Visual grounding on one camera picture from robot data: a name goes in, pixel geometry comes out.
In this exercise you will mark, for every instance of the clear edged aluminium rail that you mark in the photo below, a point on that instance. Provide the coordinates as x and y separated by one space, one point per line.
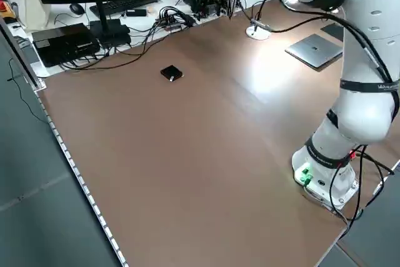
22 57

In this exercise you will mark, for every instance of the silver closed laptop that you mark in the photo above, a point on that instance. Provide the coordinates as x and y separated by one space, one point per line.
312 51

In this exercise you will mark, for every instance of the black flat case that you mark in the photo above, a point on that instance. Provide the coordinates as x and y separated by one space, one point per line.
62 45

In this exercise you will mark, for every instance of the red stop button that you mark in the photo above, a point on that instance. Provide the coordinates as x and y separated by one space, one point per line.
3 6

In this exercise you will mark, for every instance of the small black square object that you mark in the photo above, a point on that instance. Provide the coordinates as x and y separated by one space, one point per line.
171 72

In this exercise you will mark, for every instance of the small black bar device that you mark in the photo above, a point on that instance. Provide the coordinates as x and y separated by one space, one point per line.
136 12

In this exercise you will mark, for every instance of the black monitor stand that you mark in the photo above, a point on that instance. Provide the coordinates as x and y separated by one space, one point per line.
109 31

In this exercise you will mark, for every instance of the white gooseneck desk lamp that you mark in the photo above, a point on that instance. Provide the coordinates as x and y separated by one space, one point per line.
257 34

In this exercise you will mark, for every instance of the black computer mouse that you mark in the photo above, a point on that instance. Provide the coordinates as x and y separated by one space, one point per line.
77 9

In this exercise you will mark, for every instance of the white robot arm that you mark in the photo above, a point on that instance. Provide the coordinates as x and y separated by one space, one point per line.
365 60

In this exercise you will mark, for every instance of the black mouse pad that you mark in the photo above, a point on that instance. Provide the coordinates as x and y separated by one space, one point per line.
334 31

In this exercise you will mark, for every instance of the black keyboard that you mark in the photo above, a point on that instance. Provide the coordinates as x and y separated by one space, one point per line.
134 0

